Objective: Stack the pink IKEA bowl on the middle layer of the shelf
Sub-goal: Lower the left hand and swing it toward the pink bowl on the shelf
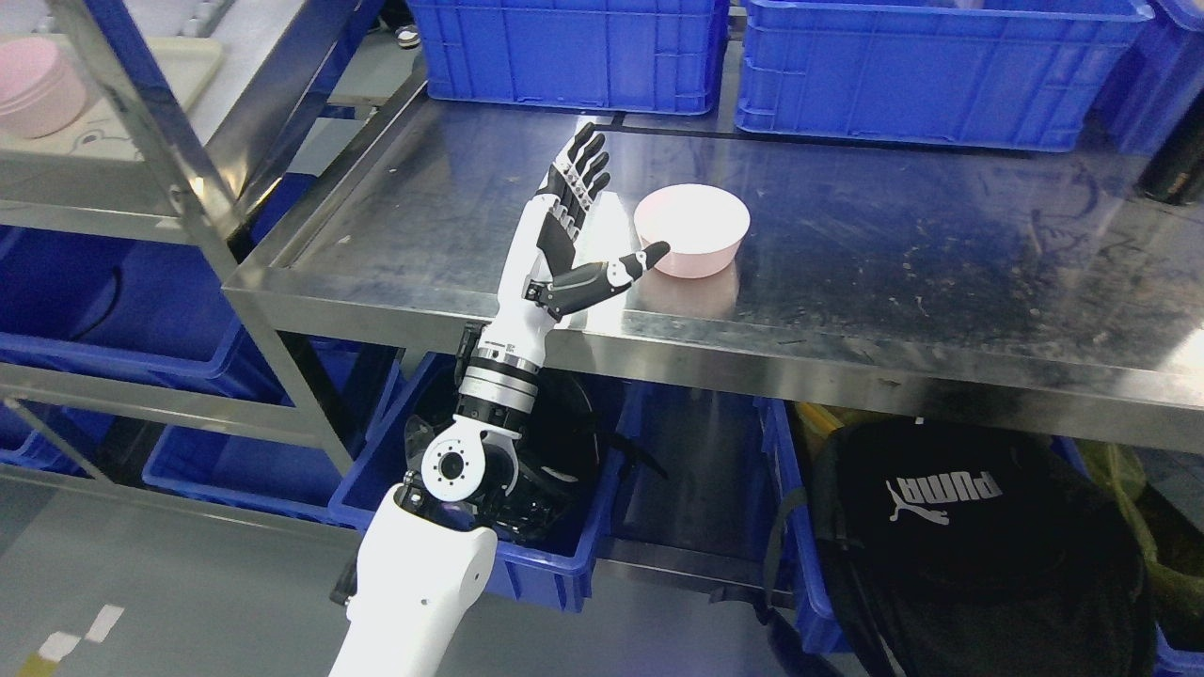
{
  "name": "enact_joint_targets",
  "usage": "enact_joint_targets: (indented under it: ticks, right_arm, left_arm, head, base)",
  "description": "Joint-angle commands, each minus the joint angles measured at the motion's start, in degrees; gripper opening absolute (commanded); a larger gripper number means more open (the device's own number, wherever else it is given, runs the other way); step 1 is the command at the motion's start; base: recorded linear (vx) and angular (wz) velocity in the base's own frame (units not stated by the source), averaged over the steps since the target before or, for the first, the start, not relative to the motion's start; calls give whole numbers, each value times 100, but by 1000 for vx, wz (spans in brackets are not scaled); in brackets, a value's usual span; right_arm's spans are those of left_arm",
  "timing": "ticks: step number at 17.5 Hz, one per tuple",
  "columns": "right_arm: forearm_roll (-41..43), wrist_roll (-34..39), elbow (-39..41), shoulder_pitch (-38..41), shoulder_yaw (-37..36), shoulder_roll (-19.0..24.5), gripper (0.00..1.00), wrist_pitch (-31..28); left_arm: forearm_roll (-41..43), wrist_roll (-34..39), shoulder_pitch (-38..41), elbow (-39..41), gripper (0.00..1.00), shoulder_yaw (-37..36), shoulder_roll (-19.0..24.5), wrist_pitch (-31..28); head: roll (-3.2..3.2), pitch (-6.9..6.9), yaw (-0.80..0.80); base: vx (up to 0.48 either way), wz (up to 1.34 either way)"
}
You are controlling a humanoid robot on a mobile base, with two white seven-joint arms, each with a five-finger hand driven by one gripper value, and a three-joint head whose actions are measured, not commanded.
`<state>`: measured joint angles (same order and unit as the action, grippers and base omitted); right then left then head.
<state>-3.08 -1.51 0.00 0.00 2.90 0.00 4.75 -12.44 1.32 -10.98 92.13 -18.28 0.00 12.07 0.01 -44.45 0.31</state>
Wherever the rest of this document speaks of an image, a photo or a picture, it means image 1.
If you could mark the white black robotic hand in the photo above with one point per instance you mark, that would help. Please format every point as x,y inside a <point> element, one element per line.
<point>541,283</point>

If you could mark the blue crate on table right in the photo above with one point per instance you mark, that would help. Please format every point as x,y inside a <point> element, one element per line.
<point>1003,75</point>

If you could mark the black puma backpack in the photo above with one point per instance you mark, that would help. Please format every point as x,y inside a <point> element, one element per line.
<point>947,549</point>

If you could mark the blue crate far right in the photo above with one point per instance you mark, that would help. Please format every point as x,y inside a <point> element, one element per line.
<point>1157,80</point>

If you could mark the blue crate on table left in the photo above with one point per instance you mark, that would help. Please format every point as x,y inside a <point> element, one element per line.
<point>626,56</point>

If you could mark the blue bin holding helmet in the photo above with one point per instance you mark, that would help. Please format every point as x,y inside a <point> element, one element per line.
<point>557,574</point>

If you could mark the blue bin behind backpack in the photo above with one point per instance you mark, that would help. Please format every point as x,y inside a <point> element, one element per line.
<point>812,618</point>

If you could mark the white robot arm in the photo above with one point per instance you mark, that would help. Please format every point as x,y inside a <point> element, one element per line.
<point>415,579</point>

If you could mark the stainless steel shelf rack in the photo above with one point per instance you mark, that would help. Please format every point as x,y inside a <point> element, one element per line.
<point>195,110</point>

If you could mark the pink plastic bowl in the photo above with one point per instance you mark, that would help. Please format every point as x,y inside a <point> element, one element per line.
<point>703,227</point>

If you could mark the blue crate on table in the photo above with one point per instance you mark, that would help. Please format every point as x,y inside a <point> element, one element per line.
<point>1003,75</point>
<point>626,56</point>

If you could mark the blue bin on shelf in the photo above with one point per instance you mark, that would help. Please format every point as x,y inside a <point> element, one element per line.
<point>125,310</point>

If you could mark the stainless steel table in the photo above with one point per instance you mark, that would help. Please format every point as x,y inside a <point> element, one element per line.
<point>1031,291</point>

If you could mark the stack of pink bowls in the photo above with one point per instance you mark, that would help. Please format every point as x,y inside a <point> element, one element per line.
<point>41,91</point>

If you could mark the black helmet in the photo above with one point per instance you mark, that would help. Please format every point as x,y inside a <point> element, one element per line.
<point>559,459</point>

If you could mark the blue bin lower shelf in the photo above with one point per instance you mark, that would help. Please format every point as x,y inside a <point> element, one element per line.
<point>268,476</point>

